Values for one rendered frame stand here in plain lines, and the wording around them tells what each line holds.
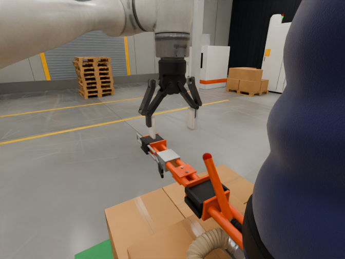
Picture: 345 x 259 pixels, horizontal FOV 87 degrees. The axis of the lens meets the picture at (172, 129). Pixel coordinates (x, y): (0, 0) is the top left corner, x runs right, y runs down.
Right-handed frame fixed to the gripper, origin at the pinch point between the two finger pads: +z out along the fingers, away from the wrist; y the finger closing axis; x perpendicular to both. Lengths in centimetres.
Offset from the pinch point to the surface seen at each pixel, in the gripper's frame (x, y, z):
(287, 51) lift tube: -33.8, -6.1, -21.8
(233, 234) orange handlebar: -28.2, -1.5, 13.1
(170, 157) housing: 3.1, 1.0, 12.0
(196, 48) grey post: 229, 177, -31
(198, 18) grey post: 229, 178, -74
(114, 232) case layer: 30, -19, 67
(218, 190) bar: -20.9, 0.5, 8.2
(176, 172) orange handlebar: -5.3, -1.7, 12.2
